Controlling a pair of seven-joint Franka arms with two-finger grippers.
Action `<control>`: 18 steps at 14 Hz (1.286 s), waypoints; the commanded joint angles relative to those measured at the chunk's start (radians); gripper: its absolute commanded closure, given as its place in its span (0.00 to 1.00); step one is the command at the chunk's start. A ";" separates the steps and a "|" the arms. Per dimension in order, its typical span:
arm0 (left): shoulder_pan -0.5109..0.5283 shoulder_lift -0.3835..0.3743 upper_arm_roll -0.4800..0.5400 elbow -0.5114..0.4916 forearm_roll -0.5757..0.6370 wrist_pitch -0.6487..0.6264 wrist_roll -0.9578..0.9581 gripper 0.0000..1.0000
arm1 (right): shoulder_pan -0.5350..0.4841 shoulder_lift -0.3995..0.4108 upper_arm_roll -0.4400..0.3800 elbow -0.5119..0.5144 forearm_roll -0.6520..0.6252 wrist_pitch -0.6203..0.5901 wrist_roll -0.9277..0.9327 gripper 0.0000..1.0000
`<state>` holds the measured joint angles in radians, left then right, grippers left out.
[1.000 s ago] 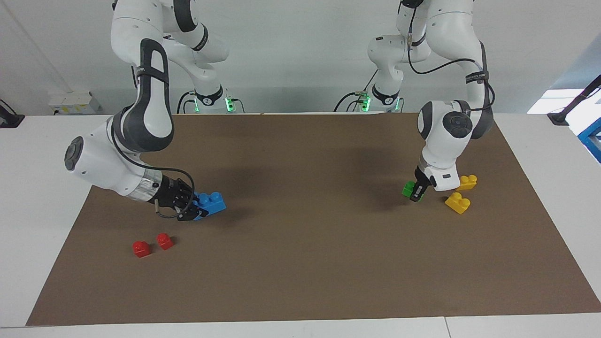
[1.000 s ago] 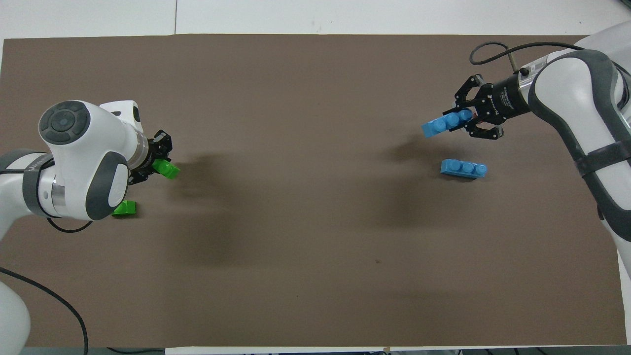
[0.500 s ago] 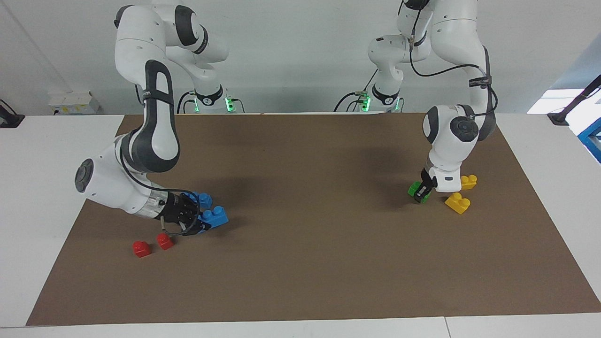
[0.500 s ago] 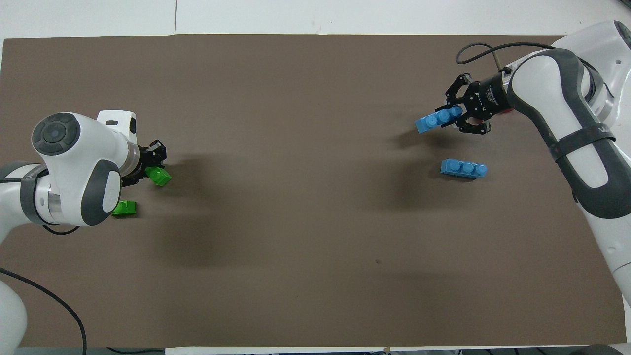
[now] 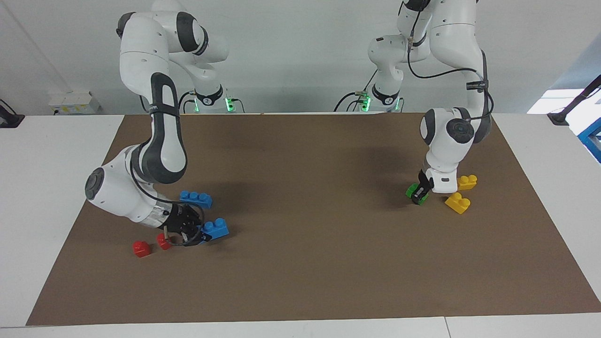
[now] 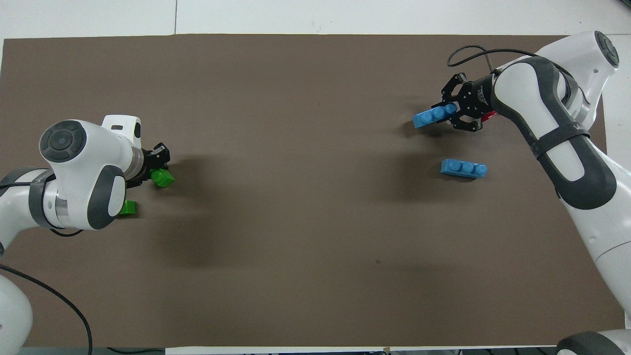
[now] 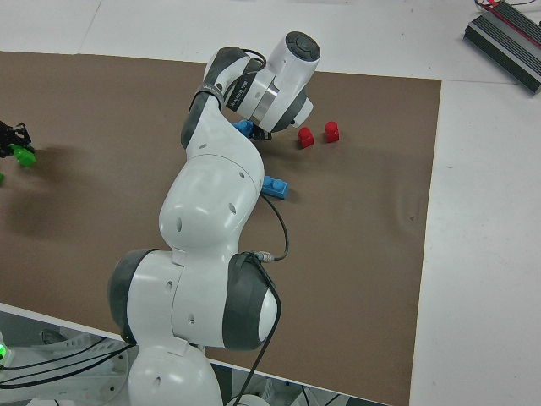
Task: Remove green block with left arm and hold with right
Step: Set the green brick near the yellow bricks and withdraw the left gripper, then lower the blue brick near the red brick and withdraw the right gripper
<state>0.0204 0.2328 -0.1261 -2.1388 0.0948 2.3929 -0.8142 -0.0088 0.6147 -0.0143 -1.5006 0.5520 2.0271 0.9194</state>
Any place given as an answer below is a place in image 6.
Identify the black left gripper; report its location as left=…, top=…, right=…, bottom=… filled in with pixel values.
left=126, top=142, right=171, bottom=188

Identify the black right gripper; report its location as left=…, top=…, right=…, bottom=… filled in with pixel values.
left=440, top=73, right=494, bottom=133

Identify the blue three-stud block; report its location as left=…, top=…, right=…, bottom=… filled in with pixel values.
left=412, top=104, right=459, bottom=130
left=440, top=158, right=489, bottom=179

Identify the brown table mat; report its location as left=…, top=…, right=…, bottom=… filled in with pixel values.
left=0, top=34, right=627, bottom=348

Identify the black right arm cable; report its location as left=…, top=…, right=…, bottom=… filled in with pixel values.
left=447, top=45, right=540, bottom=68

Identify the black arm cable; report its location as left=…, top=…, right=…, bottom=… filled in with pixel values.
left=0, top=264, right=94, bottom=355
left=447, top=45, right=540, bottom=68

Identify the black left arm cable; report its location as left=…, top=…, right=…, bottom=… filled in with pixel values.
left=0, top=264, right=94, bottom=355

